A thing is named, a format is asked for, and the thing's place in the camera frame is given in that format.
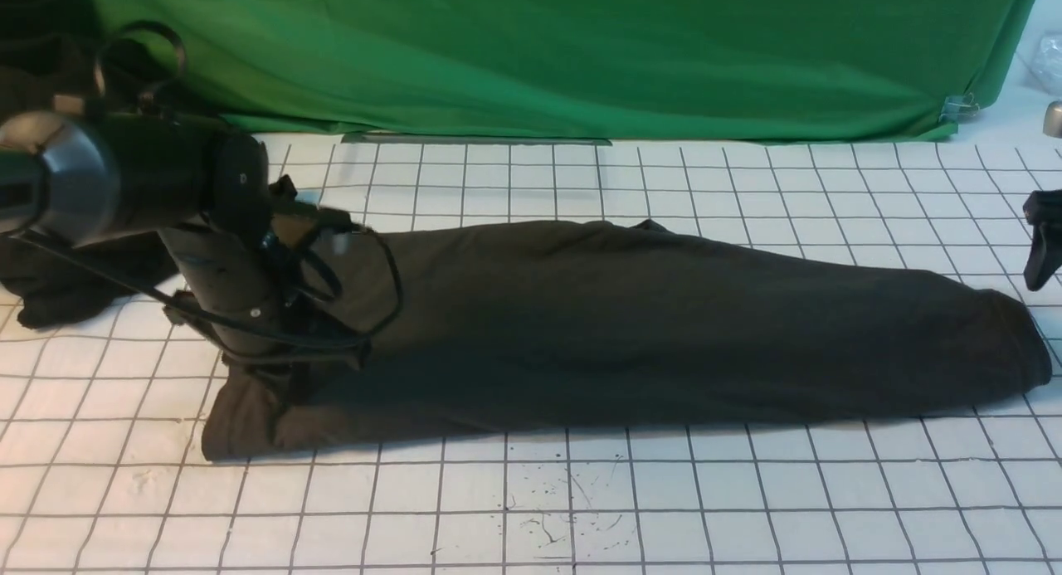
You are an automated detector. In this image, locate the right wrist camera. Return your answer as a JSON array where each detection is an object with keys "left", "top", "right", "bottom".
[{"left": 1042, "top": 100, "right": 1062, "bottom": 138}]

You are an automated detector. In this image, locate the gray long sleeve shirt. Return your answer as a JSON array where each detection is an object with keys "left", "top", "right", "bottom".
[{"left": 201, "top": 221, "right": 1052, "bottom": 461}]

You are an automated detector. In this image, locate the clear plastic bag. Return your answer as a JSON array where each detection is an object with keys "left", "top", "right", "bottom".
[{"left": 1030, "top": 31, "right": 1062, "bottom": 99}]

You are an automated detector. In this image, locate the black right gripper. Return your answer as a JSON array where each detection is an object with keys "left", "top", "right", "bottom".
[{"left": 1021, "top": 190, "right": 1062, "bottom": 291}]

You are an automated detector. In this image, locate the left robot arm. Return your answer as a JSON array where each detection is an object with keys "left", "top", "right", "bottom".
[{"left": 2, "top": 109, "right": 369, "bottom": 370}]

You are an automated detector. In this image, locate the black garment pile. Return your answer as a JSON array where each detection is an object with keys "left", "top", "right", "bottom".
[{"left": 1, "top": 0, "right": 171, "bottom": 329}]

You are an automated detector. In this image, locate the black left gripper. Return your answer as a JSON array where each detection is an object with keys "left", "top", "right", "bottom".
[{"left": 159, "top": 226, "right": 367, "bottom": 368}]

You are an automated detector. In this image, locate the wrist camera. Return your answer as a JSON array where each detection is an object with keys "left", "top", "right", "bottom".
[
  {"left": 1042, "top": 100, "right": 1062, "bottom": 138},
  {"left": 268, "top": 175, "right": 362, "bottom": 253}
]

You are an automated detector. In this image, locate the blue binder clip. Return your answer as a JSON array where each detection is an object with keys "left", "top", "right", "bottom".
[{"left": 939, "top": 92, "right": 982, "bottom": 124}]

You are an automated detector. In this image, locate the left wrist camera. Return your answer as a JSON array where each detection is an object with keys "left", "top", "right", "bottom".
[{"left": 268, "top": 175, "right": 362, "bottom": 253}]

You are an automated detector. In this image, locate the green backdrop cloth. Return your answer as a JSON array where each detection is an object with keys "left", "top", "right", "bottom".
[{"left": 91, "top": 0, "right": 1035, "bottom": 143}]

